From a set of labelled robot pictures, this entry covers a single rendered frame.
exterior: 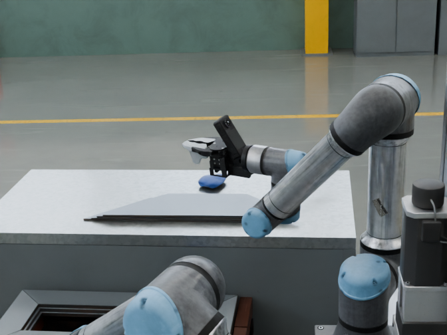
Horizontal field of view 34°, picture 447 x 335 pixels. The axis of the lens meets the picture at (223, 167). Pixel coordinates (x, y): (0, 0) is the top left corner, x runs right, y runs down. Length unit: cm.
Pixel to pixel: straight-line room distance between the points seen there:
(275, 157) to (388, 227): 33
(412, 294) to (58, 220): 149
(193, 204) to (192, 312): 142
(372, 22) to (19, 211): 758
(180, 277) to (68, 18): 966
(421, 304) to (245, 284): 109
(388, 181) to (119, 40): 908
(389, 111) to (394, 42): 831
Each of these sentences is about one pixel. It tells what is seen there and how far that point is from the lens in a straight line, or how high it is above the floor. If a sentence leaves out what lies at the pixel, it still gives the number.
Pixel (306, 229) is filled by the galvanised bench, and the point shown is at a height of 105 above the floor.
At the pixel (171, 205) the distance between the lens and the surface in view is 259.
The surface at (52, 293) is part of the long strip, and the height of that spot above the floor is 85.
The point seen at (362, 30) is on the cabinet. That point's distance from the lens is 983.
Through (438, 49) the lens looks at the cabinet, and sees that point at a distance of 1006.
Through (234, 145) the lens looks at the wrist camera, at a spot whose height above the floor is 148.
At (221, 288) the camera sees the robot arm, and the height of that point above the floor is 146.
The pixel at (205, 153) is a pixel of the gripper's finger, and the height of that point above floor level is 145.
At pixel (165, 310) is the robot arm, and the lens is 116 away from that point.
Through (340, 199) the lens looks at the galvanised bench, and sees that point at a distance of 266.
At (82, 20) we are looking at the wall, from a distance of 1075.
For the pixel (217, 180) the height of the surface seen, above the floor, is 108.
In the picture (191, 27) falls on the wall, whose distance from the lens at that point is 1047.
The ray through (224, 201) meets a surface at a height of 107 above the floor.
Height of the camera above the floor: 209
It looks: 20 degrees down
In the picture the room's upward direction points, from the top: 3 degrees counter-clockwise
